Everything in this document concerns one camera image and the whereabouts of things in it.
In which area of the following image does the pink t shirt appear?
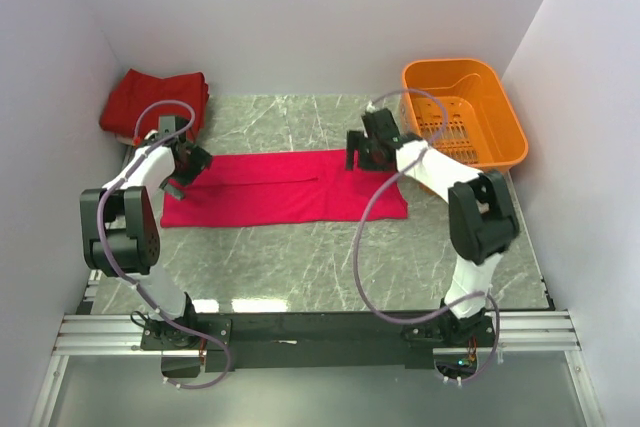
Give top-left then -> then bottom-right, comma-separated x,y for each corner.
160,150 -> 391,228

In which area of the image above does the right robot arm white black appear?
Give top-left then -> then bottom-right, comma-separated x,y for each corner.
346,105 -> 520,346

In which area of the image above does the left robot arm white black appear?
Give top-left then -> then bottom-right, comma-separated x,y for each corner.
80,115 -> 212,349

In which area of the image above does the folded yellow white garment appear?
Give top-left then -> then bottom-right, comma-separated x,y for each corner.
114,134 -> 136,146

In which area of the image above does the folded dark red t shirt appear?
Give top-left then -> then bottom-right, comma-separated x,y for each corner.
99,69 -> 209,140

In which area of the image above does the orange plastic basket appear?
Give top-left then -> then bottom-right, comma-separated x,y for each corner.
400,58 -> 529,173

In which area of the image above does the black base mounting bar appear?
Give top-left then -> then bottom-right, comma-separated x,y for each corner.
140,312 -> 495,377

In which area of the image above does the aluminium frame rail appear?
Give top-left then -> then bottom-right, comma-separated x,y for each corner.
52,311 -> 581,356

